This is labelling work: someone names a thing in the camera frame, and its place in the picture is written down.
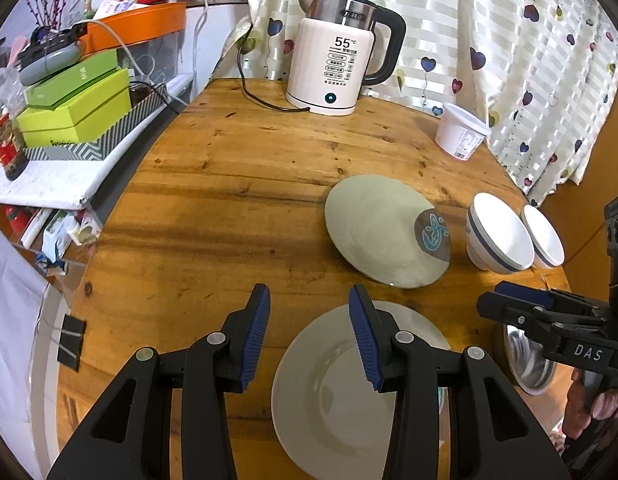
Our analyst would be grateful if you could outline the stainless steel bowl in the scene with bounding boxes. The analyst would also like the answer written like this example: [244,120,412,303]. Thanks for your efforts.
[503,325,557,396]

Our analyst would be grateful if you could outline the small white bowl blue stripe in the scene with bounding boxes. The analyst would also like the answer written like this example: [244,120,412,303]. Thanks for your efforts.
[520,205,565,269]

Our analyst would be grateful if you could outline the large white bowl blue stripe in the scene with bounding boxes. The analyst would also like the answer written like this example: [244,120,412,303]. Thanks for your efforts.
[466,192,534,274]

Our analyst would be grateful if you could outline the grey plate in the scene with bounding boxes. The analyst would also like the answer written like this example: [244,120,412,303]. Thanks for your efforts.
[324,174,451,289]
[270,300,453,480]

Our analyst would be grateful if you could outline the person's right hand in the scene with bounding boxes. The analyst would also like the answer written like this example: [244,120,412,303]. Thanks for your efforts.
[562,368,618,448]

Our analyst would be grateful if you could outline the wooden cabinet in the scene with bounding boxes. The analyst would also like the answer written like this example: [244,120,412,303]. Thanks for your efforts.
[541,90,618,300]

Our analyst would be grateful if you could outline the black binder clip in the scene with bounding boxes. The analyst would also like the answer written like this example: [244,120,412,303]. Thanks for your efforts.
[38,314,87,372]

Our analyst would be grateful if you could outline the white plastic tub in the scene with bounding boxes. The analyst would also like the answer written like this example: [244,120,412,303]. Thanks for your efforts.
[434,103,491,162]

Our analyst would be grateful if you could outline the heart pattern curtain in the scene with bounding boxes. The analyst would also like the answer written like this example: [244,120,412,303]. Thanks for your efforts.
[216,0,618,204]

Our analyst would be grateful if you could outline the white side shelf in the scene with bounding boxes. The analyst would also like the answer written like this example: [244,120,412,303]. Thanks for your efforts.
[0,104,166,210]

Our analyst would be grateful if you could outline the red label jar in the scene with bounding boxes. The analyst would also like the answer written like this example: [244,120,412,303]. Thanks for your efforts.
[0,114,28,181]

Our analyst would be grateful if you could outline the white electric kettle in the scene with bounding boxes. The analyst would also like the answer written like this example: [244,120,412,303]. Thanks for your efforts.
[285,0,407,116]

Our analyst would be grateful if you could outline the lime green gift box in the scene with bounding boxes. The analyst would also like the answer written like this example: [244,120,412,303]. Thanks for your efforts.
[16,68,131,148]

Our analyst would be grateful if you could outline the chevron pattern tray box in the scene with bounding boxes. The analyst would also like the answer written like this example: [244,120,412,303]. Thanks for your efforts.
[25,84,170,162]

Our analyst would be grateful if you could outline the dark green gift box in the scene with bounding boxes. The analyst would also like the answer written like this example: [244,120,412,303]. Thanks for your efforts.
[25,49,118,108]

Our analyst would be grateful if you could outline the grey glasses case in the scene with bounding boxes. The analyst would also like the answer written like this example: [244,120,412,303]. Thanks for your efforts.
[18,41,84,87]

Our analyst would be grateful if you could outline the orange lid storage box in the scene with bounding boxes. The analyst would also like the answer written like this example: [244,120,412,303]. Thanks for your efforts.
[80,2,187,84]

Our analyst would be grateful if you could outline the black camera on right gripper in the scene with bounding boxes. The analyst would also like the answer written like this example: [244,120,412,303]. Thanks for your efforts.
[604,196,618,302]

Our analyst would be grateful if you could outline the black kettle power cord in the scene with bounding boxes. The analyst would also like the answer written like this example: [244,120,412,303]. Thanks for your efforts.
[235,22,311,114]

